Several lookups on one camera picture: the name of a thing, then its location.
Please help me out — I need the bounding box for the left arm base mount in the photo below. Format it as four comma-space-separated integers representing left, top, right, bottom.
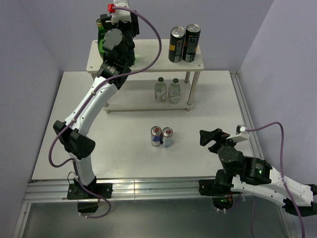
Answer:
66, 181, 112, 218

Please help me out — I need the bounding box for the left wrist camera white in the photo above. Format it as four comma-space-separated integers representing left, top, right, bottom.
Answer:
107, 0, 132, 25

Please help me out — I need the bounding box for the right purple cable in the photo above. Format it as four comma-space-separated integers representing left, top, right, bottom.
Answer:
241, 121, 307, 238

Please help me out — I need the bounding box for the silver can right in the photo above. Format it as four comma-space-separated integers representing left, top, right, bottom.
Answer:
162, 127, 173, 148

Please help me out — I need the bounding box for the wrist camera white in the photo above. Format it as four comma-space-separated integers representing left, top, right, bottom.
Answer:
107, 0, 132, 25
227, 125, 250, 143

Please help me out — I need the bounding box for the green Perrier bottle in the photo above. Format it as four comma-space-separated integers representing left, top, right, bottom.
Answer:
96, 18, 106, 59

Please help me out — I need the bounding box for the black tall can left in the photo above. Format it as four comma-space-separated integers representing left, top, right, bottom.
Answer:
168, 26, 185, 62

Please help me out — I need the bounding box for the clear Chang bottle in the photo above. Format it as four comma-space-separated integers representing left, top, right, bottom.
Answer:
155, 77, 167, 103
168, 78, 181, 104

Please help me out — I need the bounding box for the black tall can right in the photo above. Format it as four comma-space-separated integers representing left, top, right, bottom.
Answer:
182, 24, 201, 62

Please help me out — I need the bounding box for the blue silver can left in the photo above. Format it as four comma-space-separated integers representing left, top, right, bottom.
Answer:
151, 126, 162, 146

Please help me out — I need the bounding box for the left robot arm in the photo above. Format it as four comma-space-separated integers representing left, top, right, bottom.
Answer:
49, 7, 140, 198

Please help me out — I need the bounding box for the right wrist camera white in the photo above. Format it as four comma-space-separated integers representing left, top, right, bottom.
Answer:
227, 125, 250, 143

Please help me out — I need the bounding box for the aluminium rail frame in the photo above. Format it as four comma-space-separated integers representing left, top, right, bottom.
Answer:
13, 70, 298, 238

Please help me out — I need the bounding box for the white two-tier shelf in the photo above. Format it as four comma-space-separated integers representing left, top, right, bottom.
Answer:
85, 39, 205, 115

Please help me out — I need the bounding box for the black tall can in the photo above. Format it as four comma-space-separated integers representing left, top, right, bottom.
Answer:
168, 26, 185, 62
182, 24, 201, 62

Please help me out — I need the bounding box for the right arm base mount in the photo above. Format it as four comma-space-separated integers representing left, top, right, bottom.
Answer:
199, 179, 242, 214

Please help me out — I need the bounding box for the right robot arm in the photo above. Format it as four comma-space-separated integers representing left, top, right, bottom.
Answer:
199, 125, 317, 217

